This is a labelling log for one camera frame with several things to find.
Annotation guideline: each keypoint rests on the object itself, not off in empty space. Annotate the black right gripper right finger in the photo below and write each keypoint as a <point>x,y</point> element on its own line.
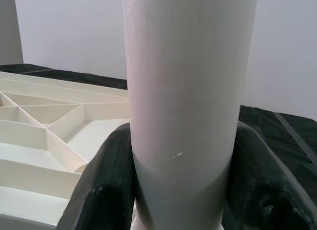
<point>267,190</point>

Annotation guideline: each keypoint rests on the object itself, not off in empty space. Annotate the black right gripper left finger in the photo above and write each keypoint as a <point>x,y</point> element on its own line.
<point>106,185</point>

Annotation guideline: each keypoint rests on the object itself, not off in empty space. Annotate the white plastic table top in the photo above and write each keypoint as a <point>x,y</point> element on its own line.
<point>37,165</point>

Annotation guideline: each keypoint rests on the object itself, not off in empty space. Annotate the white plastic table leg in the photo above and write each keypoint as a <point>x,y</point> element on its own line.
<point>185,91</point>

